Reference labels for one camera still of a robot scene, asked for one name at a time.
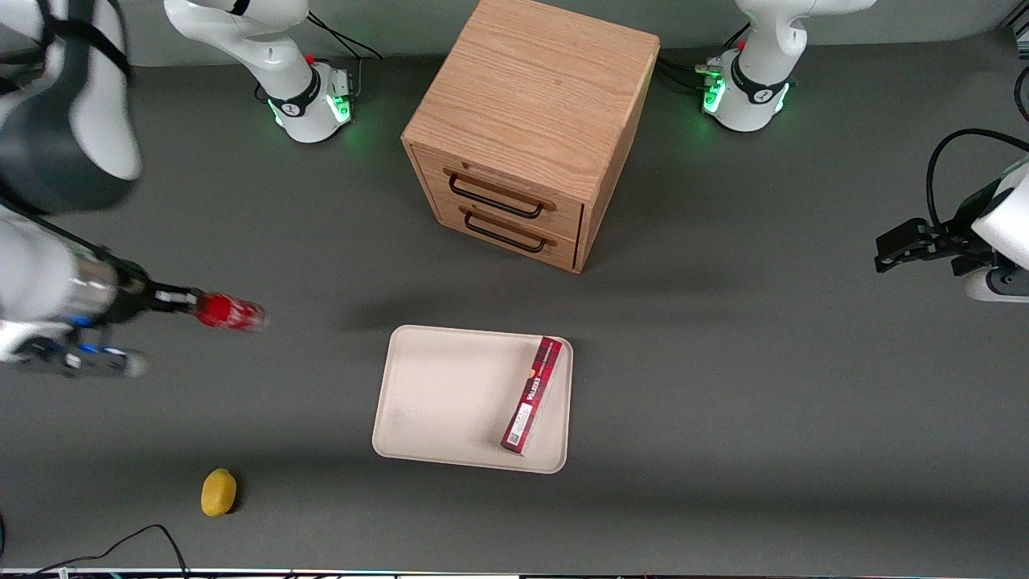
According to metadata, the black metal drawer handle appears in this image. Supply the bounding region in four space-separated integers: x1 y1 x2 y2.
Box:
464 208 549 254
448 172 547 220

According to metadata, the red rectangular snack box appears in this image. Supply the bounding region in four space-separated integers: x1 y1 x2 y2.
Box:
500 335 564 457

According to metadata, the red coke bottle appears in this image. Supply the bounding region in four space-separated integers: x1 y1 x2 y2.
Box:
196 293 269 332

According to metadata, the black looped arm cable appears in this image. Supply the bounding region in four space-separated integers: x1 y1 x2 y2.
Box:
924 127 1029 234

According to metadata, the black base cable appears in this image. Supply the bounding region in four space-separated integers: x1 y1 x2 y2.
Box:
654 23 750 91
304 10 385 62

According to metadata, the yellow lemon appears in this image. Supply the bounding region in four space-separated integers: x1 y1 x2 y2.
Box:
200 468 239 518

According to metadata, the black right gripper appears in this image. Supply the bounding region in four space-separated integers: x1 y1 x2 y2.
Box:
103 267 205 327

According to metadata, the black right base cable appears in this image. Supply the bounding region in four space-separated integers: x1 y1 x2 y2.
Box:
304 10 385 62

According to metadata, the wooden drawer cabinet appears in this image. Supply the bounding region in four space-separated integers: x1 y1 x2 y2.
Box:
400 0 662 275

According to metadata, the black left base cable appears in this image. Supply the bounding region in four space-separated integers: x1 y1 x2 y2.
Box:
654 23 750 91

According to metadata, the white rectangular tray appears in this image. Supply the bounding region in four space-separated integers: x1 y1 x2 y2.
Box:
371 325 575 474

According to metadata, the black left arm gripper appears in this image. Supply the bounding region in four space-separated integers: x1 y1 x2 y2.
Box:
875 183 1002 279

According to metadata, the thin black table cable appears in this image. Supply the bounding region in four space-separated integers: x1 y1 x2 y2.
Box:
0 524 191 579

